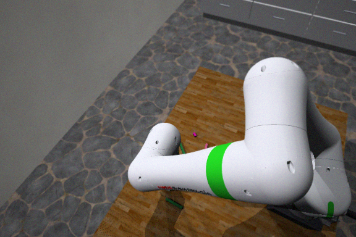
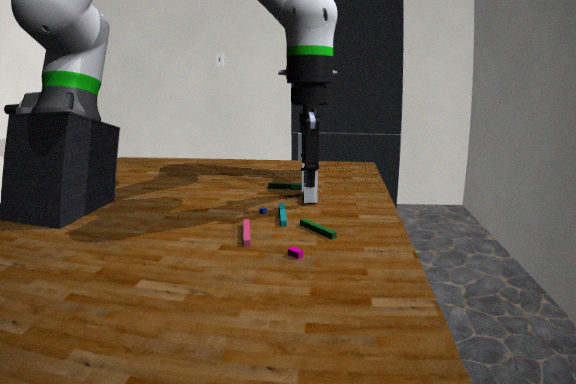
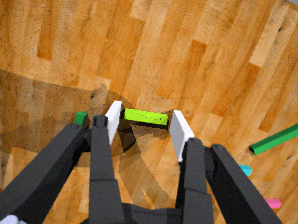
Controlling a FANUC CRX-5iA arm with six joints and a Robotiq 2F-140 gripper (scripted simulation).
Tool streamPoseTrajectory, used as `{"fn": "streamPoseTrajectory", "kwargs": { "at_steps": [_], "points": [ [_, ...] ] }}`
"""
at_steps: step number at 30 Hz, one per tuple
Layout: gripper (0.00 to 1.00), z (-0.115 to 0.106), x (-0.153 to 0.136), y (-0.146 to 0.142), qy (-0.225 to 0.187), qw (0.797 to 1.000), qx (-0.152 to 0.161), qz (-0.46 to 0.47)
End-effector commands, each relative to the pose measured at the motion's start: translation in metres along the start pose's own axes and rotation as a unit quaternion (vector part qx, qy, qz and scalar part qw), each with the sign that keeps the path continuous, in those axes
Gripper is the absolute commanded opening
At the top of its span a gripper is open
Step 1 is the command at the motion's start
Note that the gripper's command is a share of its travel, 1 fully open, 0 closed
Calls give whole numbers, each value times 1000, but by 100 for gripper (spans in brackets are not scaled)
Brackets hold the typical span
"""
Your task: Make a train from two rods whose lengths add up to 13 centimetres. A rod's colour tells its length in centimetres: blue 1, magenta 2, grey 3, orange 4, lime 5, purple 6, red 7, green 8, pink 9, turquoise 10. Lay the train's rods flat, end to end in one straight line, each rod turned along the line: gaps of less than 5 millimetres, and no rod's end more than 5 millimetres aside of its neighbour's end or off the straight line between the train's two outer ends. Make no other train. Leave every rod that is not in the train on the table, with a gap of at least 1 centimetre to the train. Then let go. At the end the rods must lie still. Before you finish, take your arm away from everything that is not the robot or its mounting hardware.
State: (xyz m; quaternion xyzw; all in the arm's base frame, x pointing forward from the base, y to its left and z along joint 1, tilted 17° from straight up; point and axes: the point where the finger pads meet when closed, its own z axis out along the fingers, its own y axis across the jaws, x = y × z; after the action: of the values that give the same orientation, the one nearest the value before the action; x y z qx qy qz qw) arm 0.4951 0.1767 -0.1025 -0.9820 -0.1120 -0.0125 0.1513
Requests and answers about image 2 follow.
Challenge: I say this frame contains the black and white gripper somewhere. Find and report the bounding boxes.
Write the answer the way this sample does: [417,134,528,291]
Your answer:
[291,86,328,203]

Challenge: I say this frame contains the turquoise rod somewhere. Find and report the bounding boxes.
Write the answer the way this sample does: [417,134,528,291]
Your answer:
[279,203,287,227]

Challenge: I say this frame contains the pink rod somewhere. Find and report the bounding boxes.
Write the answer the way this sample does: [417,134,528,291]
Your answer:
[244,219,250,246]

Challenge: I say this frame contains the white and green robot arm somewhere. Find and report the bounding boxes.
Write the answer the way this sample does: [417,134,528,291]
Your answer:
[4,0,337,121]

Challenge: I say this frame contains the short magenta rod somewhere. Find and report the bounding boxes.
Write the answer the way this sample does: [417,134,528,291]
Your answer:
[288,247,303,259]

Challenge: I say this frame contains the green rod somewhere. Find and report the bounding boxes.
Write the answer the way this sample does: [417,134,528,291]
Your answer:
[268,182,301,189]
[300,218,337,239]

